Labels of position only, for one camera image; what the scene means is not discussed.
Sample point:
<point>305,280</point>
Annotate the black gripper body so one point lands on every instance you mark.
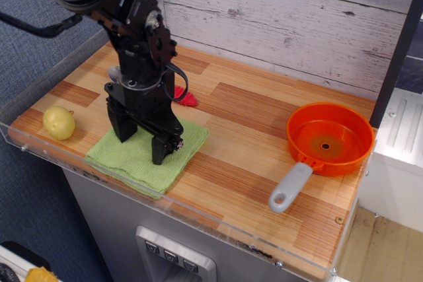
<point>151,109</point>

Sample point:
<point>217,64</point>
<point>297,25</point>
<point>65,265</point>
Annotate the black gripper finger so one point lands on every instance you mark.
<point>122,124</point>
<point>163,145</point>

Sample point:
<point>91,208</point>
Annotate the green cloth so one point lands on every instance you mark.
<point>131,161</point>

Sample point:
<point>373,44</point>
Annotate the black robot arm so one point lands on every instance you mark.
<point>141,87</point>

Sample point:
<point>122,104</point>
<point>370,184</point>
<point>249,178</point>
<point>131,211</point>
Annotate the clear acrylic table guard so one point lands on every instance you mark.
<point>204,210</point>

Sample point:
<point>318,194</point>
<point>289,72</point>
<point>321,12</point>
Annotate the yellow toy potato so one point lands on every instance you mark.
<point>59,122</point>

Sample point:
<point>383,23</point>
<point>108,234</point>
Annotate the grey toy fridge cabinet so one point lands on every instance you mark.
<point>113,218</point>

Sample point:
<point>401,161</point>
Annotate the silver dispenser button panel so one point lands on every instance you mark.
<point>168,260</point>

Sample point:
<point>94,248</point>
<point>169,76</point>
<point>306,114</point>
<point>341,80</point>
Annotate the yellow object bottom corner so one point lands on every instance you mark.
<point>40,274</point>

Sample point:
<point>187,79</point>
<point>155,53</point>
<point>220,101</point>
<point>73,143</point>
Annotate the white toy sink unit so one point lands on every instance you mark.
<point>392,185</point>

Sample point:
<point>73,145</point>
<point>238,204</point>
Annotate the red handled metal spoon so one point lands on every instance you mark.
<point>181,95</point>

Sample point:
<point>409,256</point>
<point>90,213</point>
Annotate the orange pot grey handle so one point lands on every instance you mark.
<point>325,139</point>

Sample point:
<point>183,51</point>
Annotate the dark right frame post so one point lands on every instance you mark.
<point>407,33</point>

